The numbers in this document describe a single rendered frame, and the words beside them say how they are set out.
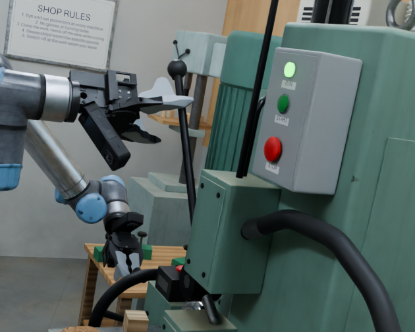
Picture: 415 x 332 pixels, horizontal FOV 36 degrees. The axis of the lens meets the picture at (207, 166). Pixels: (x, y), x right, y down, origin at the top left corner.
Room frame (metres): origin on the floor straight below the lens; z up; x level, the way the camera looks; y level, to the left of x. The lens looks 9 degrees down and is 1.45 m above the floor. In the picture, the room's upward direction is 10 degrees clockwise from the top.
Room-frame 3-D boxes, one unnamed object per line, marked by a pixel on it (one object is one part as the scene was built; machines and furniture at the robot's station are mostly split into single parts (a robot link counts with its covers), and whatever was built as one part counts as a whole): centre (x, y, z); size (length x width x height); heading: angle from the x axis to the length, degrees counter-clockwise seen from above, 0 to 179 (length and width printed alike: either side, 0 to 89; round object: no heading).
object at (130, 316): (1.18, 0.08, 0.92); 0.04 x 0.04 x 0.04; 18
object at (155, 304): (1.29, -0.01, 0.91); 0.15 x 0.14 x 0.09; 117
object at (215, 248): (0.85, -0.05, 1.22); 0.09 x 0.08 x 0.15; 27
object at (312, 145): (0.76, -0.10, 1.40); 0.10 x 0.06 x 0.16; 27
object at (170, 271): (1.29, 0.00, 0.99); 0.13 x 0.11 x 0.06; 117
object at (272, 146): (0.75, -0.07, 1.36); 0.03 x 0.01 x 0.03; 27
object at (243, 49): (1.11, -0.08, 1.35); 0.18 x 0.18 x 0.31
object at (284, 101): (0.75, -0.07, 1.41); 0.02 x 0.01 x 0.02; 27
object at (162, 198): (3.50, 0.11, 0.79); 0.62 x 0.48 x 1.58; 26
